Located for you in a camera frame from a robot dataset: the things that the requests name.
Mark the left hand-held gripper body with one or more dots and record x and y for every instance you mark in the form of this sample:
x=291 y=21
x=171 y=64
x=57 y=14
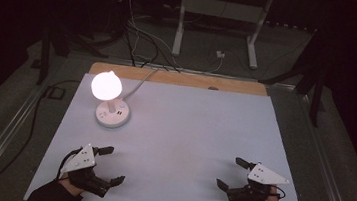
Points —
x=81 y=160

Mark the person's left hand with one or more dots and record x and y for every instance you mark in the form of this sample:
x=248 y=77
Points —
x=73 y=189

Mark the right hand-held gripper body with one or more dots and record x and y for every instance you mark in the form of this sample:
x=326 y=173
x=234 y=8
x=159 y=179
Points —
x=264 y=176

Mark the white plug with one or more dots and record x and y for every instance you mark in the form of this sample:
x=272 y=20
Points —
x=220 y=54

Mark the white table cover sheet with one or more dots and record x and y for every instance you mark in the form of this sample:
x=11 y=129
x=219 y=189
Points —
x=182 y=141

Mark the black stand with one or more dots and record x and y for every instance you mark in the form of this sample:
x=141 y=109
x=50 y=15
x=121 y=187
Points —
x=318 y=78
x=44 y=53

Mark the black square floor bracket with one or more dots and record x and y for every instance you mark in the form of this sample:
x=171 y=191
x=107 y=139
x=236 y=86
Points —
x=55 y=93

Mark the white metal stand frame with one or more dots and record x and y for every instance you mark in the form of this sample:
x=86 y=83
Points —
x=223 y=8

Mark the white desk lamp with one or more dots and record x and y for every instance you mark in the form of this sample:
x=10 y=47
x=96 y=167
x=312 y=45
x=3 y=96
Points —
x=111 y=115

